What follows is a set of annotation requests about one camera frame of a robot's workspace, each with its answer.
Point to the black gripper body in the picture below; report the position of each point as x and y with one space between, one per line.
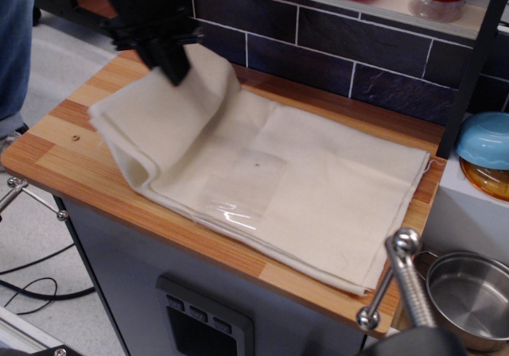
138 22

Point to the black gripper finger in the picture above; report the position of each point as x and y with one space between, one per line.
147 57
172 60

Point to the cream cloth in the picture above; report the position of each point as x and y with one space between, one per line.
344 191

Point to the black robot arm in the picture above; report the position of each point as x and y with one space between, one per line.
157 30

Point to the person leg in jeans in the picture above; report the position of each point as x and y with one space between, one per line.
16 44

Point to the clear plastic tape patch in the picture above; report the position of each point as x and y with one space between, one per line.
240 197

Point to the white sneaker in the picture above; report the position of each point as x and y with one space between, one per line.
7 141

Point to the silver clamp screw left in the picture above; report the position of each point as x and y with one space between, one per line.
18 187

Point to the silver clamp screw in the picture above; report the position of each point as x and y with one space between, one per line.
401 248
18 187

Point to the grey toy kitchen cabinet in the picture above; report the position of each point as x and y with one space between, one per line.
124 267

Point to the silver clamp screw right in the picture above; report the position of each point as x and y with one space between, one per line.
401 248

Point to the light blue plastic bowl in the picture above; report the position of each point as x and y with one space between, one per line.
483 140

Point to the orange translucent plate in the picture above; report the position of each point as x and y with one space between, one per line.
491 182

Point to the stainless steel pot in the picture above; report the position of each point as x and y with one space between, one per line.
469 296

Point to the black table frame background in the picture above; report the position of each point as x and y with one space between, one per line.
90 14

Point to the dark grey right post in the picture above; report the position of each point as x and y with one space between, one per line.
481 49

